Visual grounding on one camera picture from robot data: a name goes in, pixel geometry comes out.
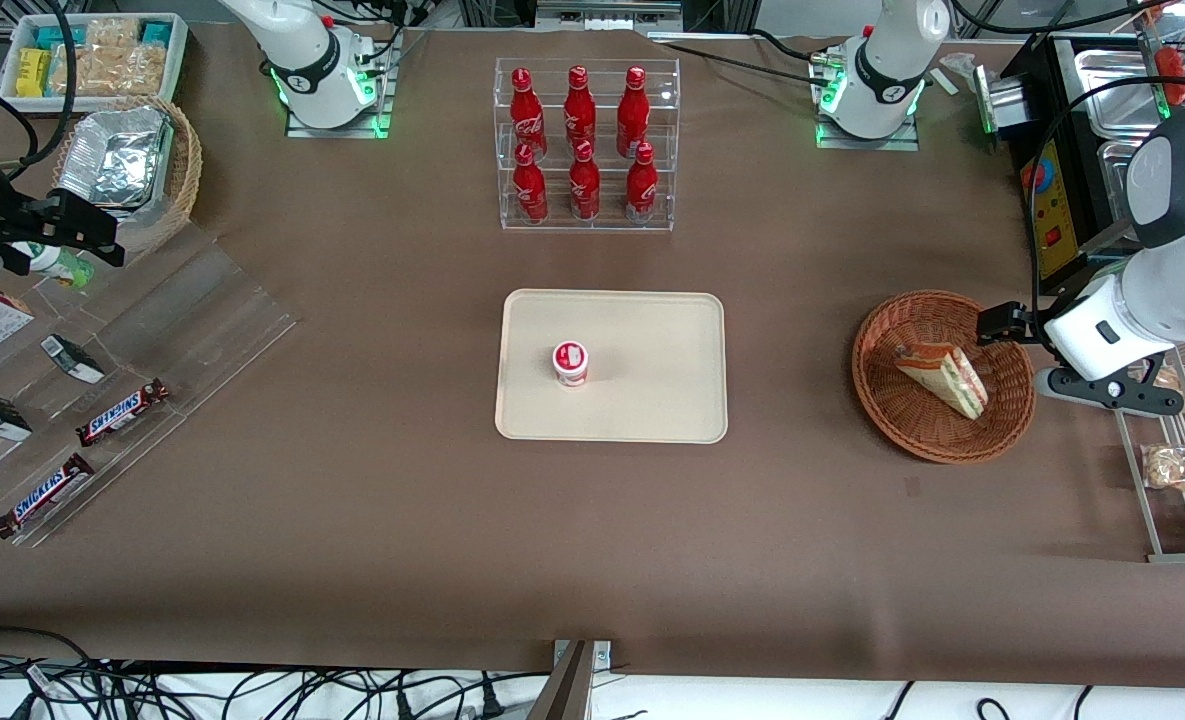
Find triangle sandwich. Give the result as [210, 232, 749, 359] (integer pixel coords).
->
[894, 342, 990, 421]

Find light wicker basket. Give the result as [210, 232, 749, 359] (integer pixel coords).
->
[52, 95, 203, 256]

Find brown wicker basket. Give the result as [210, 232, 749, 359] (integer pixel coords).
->
[851, 290, 1038, 465]

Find beige plastic tray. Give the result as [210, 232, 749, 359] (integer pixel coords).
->
[494, 289, 729, 444]

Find green white small bottle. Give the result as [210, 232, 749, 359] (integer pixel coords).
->
[12, 242, 95, 289]

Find silver foil trays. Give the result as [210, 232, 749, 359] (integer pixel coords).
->
[57, 108, 173, 209]

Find clear acrylic display stand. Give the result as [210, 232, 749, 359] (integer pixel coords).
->
[0, 220, 301, 549]

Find yellow snack packet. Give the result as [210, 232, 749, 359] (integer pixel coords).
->
[15, 48, 53, 98]

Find steel warmer pan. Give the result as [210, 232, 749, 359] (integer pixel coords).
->
[1097, 140, 1168, 233]
[1072, 48, 1168, 141]

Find clear cracker bag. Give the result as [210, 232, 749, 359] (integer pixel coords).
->
[52, 18, 168, 98]

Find Snickers chocolate bar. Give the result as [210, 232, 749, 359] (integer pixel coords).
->
[75, 378, 170, 447]
[0, 453, 96, 541]

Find white plastic bin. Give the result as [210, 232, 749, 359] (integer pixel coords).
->
[0, 12, 190, 113]

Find silver metal block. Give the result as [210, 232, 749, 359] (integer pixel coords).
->
[972, 68, 1029, 137]

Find black food warmer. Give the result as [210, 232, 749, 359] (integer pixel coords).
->
[1000, 30, 1185, 297]

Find red sausage on skewer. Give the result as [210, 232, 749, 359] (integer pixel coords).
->
[1155, 45, 1185, 107]

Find red cola bottle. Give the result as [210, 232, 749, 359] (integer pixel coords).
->
[509, 67, 548, 161]
[625, 142, 659, 223]
[568, 139, 601, 221]
[512, 142, 550, 224]
[617, 66, 650, 159]
[564, 65, 598, 156]

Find clear acrylic bottle rack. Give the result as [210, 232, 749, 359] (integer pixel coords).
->
[493, 57, 681, 233]

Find red white yogurt cup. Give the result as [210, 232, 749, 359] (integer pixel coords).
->
[552, 340, 590, 388]

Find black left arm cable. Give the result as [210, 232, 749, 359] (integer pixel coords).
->
[1025, 75, 1185, 346]

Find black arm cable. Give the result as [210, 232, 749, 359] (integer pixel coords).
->
[0, 0, 79, 181]
[1025, 75, 1185, 346]

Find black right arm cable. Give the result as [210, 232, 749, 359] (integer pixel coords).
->
[0, 0, 79, 181]

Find grey wire rack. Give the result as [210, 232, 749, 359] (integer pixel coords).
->
[1112, 340, 1185, 564]

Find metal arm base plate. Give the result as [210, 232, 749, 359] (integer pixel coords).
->
[285, 30, 395, 139]
[816, 40, 921, 152]

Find black cable on table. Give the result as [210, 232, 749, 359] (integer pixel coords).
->
[652, 28, 838, 73]

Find black floor cable bundle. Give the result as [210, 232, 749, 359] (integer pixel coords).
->
[0, 627, 553, 720]

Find metal table bracket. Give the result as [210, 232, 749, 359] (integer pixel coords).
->
[532, 640, 613, 720]

